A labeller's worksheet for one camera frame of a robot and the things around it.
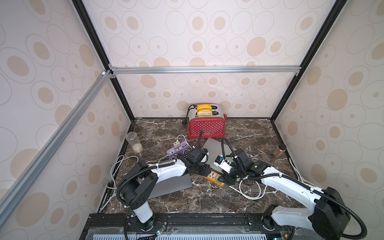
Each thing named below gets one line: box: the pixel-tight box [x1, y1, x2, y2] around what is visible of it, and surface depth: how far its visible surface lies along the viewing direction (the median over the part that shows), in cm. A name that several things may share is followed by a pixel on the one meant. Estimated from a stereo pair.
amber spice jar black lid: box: [272, 143, 287, 157], surface depth 94 cm
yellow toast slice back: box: [197, 104, 212, 111], surface depth 100 cm
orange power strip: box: [203, 170, 225, 187], surface depth 89 cm
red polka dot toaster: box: [187, 104, 228, 138], surface depth 100 cm
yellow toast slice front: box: [196, 108, 213, 117], surface depth 99 cm
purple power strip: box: [166, 141, 190, 157], surface depth 99 cm
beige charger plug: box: [173, 141, 181, 149], surface depth 99 cm
